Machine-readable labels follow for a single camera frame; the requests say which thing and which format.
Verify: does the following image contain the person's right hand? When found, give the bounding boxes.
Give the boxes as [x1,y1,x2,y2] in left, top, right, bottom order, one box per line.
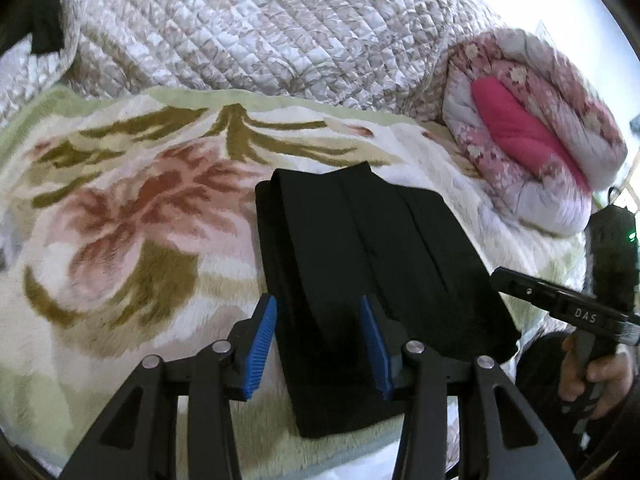
[557,332,633,418]

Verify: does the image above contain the person's dark clothing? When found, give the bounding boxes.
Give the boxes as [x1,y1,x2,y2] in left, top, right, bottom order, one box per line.
[515,332,571,413]

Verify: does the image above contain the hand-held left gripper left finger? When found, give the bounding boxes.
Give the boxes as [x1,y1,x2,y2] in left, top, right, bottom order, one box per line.
[60,294,278,480]

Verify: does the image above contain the black garment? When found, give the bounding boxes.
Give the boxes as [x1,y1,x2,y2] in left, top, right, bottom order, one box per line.
[27,0,69,56]

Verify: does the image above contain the floral plush blanket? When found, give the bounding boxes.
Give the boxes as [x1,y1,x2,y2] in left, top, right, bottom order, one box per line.
[0,85,591,480]

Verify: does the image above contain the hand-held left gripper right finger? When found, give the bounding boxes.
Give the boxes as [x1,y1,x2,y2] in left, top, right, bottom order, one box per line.
[360,294,576,480]

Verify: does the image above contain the quilted beige bedspread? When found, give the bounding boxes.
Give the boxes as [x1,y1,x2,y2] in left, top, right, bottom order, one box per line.
[0,0,506,131]

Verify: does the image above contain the pink floral comforter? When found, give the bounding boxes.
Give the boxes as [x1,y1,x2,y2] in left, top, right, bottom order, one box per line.
[442,27,628,238]

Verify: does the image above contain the black pants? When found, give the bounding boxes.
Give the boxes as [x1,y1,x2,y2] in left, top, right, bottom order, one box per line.
[254,161,518,438]

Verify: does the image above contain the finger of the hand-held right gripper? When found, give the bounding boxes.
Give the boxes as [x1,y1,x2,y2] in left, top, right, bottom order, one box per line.
[490,267,567,314]

